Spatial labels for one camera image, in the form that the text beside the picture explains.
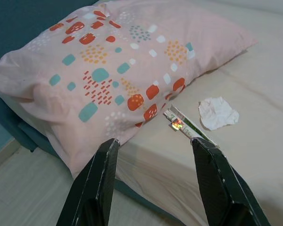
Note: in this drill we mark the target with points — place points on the thin white box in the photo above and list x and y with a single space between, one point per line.
184 128

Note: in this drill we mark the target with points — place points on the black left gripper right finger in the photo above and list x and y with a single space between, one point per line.
221 193

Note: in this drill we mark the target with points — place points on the mattress with cream sheet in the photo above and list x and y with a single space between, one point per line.
261 94

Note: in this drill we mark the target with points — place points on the white tissue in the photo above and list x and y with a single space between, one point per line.
217 113

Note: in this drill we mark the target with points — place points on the teal upholstered headboard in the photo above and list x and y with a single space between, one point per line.
14 23

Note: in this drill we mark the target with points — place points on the teal bed frame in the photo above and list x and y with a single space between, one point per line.
30 139

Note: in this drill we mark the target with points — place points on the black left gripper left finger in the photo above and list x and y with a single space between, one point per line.
92 188

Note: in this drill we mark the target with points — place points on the pink patterned pillow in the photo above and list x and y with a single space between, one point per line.
108 58

